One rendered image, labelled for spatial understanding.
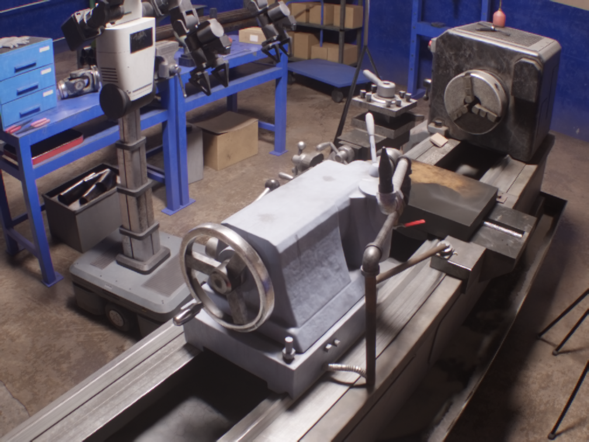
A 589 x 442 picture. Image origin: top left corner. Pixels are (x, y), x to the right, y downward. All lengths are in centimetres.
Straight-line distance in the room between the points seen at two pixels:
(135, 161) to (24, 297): 109
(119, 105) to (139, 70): 16
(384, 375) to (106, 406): 61
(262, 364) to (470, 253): 73
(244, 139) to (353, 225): 292
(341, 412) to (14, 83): 223
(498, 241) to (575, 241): 208
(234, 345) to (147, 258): 143
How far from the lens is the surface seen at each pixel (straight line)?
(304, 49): 641
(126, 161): 239
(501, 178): 224
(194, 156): 382
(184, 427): 129
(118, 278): 257
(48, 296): 300
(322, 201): 119
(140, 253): 255
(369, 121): 134
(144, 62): 225
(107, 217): 333
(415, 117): 198
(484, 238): 172
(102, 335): 267
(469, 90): 218
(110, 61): 219
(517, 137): 242
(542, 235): 284
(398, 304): 146
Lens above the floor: 173
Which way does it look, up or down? 30 degrees down
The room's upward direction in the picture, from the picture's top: 2 degrees clockwise
